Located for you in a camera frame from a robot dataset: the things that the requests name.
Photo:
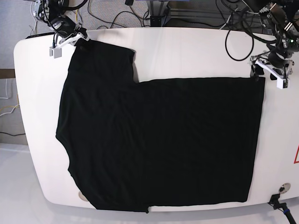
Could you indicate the black T-shirt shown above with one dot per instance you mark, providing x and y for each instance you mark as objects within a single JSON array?
[{"x": 164, "y": 142}]

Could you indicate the table grommet hole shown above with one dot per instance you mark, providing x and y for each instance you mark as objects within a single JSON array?
[
  {"x": 82, "y": 197},
  {"x": 284, "y": 188}
]

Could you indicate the black clamp with cable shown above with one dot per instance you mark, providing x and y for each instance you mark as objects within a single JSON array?
[{"x": 277, "y": 205}]

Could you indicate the red warning sticker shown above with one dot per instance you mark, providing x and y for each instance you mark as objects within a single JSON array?
[{"x": 296, "y": 160}]

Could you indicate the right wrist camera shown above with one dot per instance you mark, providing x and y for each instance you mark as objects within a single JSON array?
[{"x": 55, "y": 52}]

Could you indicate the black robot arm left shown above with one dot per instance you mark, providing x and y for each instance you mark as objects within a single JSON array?
[{"x": 281, "y": 17}]

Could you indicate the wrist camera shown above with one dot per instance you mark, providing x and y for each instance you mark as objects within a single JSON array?
[
  {"x": 55, "y": 52},
  {"x": 282, "y": 83}
]

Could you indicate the black central column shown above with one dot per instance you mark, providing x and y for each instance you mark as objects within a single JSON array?
[{"x": 158, "y": 10}]

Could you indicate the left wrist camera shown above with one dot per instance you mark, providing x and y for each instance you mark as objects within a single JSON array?
[{"x": 282, "y": 83}]

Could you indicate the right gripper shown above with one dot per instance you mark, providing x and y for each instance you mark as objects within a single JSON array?
[{"x": 66, "y": 32}]

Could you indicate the table grommet hole right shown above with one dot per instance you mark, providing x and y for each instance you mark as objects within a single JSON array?
[{"x": 284, "y": 188}]

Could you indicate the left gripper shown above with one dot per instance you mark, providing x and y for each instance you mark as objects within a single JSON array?
[{"x": 278, "y": 64}]

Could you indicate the table grommet hole left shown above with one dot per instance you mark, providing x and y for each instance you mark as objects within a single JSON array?
[{"x": 82, "y": 197}]

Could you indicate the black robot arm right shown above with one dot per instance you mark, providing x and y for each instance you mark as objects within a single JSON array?
[{"x": 53, "y": 13}]

